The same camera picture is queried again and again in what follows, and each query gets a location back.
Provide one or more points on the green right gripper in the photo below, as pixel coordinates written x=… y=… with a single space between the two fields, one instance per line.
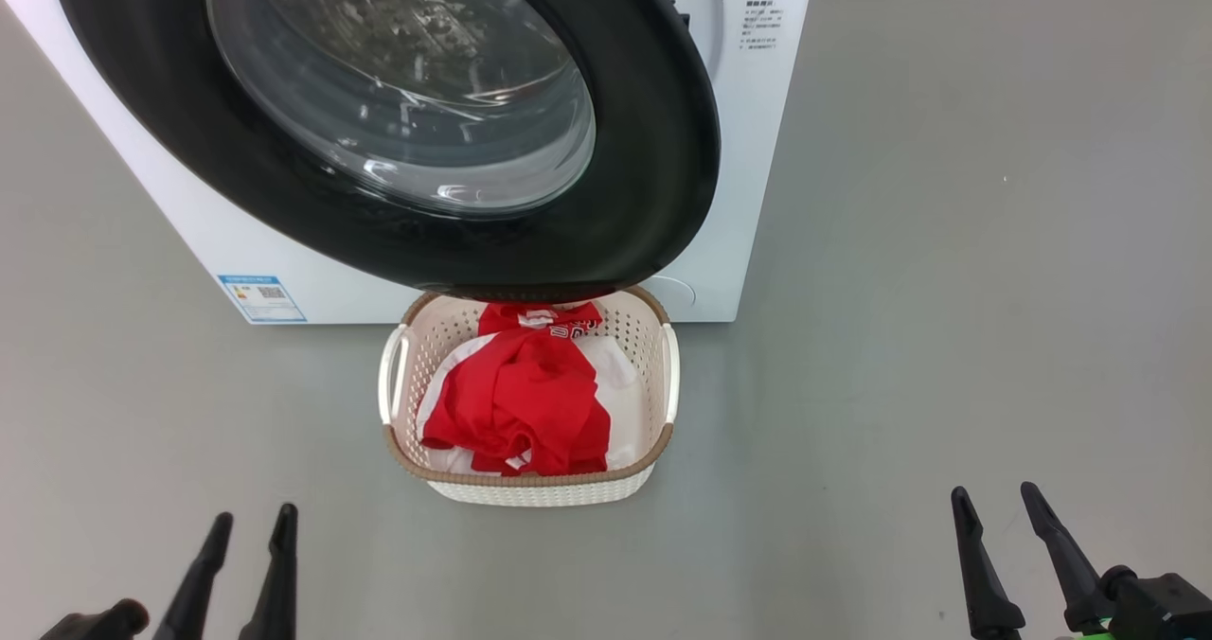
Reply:
x=1091 y=635

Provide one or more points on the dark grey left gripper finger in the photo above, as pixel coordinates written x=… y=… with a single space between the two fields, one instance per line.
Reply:
x=276 y=593
x=194 y=593

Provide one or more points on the red and white garment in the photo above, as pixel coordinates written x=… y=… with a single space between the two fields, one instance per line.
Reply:
x=521 y=403

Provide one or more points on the black round glass washer door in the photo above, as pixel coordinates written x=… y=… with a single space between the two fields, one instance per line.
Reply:
x=644 y=195

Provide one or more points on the cream laundry basket brown rim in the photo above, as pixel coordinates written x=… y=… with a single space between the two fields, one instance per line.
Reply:
x=540 y=490

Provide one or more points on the white front-load washing machine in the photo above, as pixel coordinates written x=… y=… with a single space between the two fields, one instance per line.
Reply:
x=748 y=195

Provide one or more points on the blue energy label sticker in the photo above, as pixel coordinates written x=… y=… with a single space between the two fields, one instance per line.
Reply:
x=262 y=298

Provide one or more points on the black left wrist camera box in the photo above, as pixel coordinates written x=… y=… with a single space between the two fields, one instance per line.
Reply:
x=99 y=623

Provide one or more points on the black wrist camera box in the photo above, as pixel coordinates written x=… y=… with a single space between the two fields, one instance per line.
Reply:
x=1165 y=607
x=99 y=623

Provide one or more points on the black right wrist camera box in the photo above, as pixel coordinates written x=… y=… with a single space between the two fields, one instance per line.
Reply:
x=1165 y=607

